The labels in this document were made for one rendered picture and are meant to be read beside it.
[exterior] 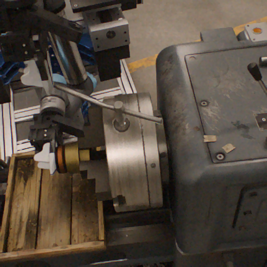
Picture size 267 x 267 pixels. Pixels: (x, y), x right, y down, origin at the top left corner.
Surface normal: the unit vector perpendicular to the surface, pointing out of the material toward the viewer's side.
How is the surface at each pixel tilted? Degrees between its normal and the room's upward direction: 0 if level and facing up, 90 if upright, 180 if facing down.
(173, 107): 41
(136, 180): 62
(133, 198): 84
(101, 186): 4
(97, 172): 4
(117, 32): 90
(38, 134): 0
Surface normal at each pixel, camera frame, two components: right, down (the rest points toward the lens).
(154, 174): 0.04, 0.35
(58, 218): -0.07, -0.62
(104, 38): 0.25, 0.74
